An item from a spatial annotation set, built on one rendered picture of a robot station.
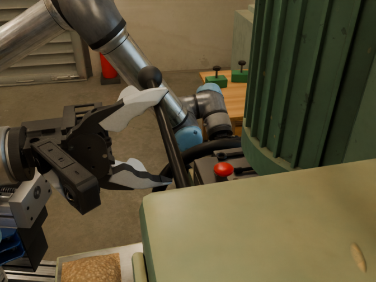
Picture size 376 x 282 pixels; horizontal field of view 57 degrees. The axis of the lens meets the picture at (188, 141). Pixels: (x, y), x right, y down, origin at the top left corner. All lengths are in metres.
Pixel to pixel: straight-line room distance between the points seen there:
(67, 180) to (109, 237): 1.43
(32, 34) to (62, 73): 2.59
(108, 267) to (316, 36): 0.43
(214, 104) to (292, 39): 0.79
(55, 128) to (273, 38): 0.34
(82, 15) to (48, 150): 0.39
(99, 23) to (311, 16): 0.58
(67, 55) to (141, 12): 0.77
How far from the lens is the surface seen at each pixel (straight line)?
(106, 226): 1.88
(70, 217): 1.97
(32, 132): 0.50
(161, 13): 3.37
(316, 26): 0.22
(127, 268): 0.56
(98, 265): 0.54
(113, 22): 0.77
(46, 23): 0.92
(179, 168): 0.33
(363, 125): 0.20
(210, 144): 0.70
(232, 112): 1.72
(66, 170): 0.41
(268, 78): 0.26
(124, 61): 0.79
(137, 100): 0.42
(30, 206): 0.96
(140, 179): 0.49
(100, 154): 0.45
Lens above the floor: 1.34
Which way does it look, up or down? 33 degrees down
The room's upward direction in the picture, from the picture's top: straight up
